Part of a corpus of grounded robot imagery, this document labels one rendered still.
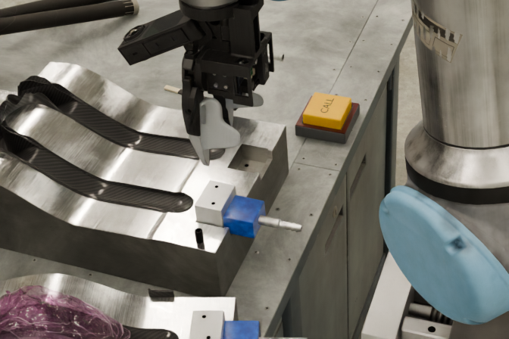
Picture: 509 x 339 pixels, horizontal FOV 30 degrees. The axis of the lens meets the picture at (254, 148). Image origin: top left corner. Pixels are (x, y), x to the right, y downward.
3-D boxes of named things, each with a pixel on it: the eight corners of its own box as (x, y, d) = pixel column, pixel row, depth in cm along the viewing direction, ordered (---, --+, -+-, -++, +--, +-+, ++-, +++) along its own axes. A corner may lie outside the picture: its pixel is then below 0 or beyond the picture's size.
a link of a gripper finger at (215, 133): (234, 182, 107) (236, 107, 103) (186, 172, 109) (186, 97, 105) (245, 171, 109) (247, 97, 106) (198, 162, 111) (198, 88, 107)
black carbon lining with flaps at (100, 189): (231, 154, 132) (225, 100, 126) (185, 232, 121) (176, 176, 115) (17, 113, 143) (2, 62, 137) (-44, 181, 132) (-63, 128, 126)
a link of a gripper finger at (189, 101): (194, 141, 105) (194, 66, 101) (181, 138, 105) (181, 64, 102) (210, 125, 109) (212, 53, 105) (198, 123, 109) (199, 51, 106)
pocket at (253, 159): (273, 169, 131) (272, 149, 129) (260, 194, 128) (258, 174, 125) (243, 164, 133) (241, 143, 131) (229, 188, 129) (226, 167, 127)
